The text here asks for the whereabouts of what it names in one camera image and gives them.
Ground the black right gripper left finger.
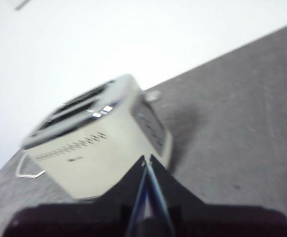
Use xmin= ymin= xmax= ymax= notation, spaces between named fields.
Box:
xmin=2 ymin=155 xmax=148 ymax=237

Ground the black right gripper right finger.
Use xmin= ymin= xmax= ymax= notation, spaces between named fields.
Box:
xmin=149 ymin=154 xmax=287 ymax=237

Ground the cream steel two-slot toaster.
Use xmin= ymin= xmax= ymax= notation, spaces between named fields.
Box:
xmin=21 ymin=73 xmax=174 ymax=201

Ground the white power cable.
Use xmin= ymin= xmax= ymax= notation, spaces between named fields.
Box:
xmin=16 ymin=153 xmax=47 ymax=179

